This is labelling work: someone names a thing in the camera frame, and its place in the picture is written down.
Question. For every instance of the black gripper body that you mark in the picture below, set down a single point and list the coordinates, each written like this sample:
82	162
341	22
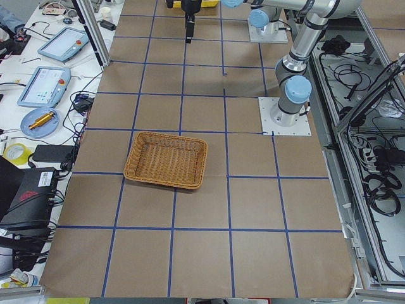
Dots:
190	7

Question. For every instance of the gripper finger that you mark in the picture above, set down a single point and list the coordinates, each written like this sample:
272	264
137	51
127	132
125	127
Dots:
189	28

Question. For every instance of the spare yellow tape roll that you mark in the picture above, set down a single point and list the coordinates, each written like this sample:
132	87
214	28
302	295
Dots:
17	154

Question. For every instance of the yellow plastic basket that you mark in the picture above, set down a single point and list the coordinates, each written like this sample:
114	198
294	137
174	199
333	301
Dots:
205	4

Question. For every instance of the upper teach pendant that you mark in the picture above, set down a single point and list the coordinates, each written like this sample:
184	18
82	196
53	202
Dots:
64	45

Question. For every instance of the teach pendant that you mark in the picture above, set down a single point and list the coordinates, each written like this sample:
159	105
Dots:
64	45
45	88

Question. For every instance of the brown wicker basket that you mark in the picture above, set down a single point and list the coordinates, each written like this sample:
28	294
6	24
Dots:
167	160

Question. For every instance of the lower teach pendant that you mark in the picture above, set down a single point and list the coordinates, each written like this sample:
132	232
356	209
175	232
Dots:
45	88

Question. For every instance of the brass cylinder tool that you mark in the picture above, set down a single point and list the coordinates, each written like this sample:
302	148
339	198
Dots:
42	120

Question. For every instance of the blue plate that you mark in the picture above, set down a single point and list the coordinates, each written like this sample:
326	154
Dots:
43	131

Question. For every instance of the black power brick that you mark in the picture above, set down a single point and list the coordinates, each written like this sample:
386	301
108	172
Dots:
52	153

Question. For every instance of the black computer box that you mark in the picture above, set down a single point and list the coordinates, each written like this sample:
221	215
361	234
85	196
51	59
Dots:
26	198

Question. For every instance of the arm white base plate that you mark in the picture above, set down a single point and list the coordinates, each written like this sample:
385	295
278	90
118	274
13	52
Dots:
274	122
275	33

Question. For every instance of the aluminium frame post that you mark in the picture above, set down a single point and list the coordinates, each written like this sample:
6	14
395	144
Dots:
87	18

